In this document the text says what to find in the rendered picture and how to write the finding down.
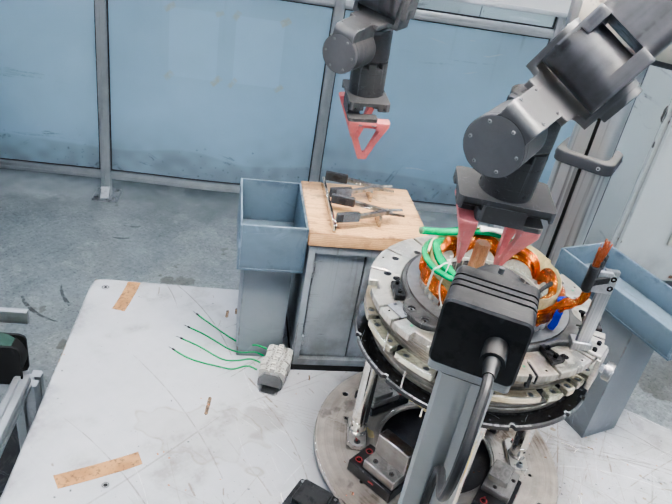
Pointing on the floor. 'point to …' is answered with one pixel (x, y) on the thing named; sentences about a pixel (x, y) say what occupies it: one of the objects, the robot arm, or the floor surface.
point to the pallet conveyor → (22, 406)
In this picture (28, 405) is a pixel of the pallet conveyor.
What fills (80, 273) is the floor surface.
